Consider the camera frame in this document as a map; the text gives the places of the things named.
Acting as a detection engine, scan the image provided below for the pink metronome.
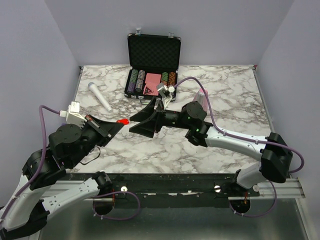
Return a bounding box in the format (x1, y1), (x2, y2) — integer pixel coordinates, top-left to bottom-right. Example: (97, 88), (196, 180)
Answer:
(193, 88), (208, 112)

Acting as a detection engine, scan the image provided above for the red playing card deck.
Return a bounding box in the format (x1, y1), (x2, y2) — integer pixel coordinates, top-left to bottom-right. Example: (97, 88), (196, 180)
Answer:
(143, 73), (161, 96)

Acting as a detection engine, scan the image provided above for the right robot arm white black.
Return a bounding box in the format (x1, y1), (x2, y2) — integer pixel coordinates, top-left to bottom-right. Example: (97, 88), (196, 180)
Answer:
(129, 98), (293, 196)

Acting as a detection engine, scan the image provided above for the red key tag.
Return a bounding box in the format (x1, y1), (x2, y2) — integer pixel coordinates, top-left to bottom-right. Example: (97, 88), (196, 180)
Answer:
(116, 118), (130, 125)

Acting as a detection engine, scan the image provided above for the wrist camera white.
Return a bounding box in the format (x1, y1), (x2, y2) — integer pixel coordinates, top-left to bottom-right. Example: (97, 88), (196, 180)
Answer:
(59, 101), (87, 128)
(156, 83), (176, 109)

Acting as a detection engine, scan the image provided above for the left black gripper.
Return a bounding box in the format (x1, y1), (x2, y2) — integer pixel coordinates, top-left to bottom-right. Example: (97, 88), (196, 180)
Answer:
(69, 114), (125, 168)

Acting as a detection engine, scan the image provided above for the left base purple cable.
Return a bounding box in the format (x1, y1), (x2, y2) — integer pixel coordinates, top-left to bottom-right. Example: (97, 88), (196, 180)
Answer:
(92, 191), (141, 221)

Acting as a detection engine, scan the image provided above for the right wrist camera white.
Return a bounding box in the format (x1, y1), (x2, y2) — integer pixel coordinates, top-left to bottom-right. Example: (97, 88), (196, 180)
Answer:
(156, 83), (176, 109)

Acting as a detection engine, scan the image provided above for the black mounting rail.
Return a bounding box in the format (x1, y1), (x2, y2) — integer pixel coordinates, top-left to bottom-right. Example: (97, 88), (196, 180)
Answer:
(82, 171), (261, 210)

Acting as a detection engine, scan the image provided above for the black poker chip case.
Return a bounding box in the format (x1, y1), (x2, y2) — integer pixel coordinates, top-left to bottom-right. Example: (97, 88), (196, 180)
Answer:
(124, 33), (182, 100)

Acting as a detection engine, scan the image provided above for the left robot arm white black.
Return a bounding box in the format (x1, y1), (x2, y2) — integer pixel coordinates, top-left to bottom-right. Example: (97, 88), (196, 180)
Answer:
(0, 114), (124, 240)

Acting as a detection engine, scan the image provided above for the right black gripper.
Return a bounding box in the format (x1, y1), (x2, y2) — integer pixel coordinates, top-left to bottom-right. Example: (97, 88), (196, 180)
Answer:
(129, 96), (192, 139)

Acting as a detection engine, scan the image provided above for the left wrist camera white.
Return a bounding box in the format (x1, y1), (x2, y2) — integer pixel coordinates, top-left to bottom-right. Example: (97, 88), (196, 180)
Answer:
(59, 101), (87, 128)

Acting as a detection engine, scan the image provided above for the white microphone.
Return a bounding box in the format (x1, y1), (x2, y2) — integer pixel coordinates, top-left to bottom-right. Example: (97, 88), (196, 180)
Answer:
(88, 82), (113, 112)

